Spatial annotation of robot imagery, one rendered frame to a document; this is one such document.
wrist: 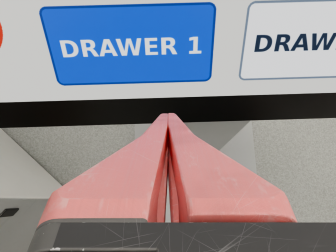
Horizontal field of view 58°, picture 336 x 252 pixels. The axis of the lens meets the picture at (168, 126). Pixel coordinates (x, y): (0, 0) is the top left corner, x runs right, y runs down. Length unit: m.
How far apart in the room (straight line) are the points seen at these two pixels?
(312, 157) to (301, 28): 1.12
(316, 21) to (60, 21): 0.14
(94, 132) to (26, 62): 1.03
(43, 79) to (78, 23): 0.04
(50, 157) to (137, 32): 1.10
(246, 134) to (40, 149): 0.79
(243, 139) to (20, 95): 1.03
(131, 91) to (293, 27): 0.10
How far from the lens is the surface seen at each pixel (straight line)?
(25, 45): 0.19
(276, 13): 0.18
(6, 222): 0.81
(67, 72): 0.19
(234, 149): 1.17
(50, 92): 0.20
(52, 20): 0.18
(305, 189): 1.27
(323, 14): 0.19
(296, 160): 1.27
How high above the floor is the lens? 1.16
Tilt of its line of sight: 76 degrees down
